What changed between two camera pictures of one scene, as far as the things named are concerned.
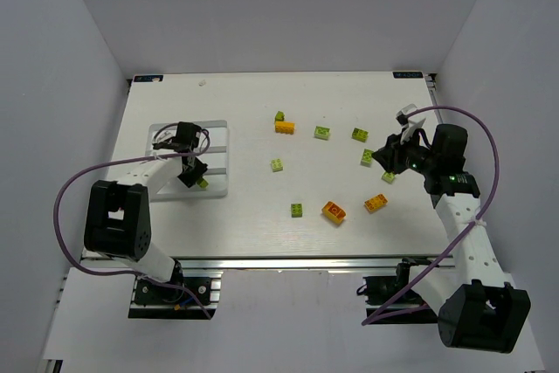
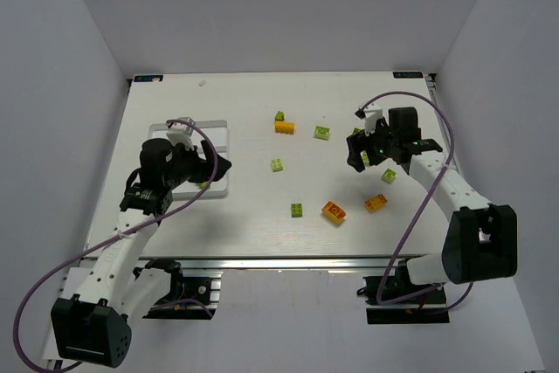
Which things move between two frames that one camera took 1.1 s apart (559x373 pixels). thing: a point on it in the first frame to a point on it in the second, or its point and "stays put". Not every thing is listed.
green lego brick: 296,210 stays put
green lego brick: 367,157 stays put
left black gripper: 195,171 to 199,163
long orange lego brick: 285,127 stays put
